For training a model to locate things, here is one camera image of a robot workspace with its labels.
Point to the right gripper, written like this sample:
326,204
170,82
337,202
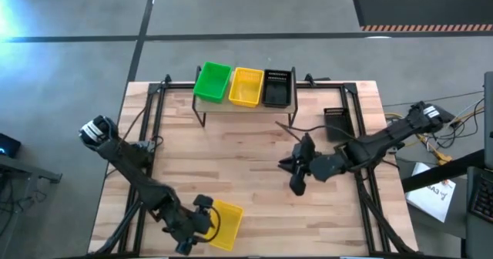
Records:
306,157

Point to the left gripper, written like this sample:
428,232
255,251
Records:
196,224

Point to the yellow plastic basket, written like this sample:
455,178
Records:
245,87
228,224

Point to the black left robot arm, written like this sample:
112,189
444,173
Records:
131,166

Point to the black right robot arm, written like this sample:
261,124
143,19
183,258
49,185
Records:
385,143

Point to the wooden shelf black metal legs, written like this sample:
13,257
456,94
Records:
246,111

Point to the white printed paper sheet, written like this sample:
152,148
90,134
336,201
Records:
431,197

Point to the black diagonal bar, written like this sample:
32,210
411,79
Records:
443,171

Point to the grey metal desk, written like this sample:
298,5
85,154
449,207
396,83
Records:
23,168

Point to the black backlit keyboard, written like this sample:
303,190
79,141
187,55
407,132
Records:
484,199

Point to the black hazard-striped floor mat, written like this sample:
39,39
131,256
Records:
423,12

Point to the black device blue light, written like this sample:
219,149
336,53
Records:
8,145

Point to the dark grey desk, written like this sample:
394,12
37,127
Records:
489,116

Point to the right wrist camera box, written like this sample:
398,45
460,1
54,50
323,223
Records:
297,184

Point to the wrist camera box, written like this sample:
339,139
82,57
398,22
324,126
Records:
203,202
297,184

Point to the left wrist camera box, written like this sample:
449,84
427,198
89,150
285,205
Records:
203,202

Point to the black aluminium table frame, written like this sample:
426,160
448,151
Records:
327,85

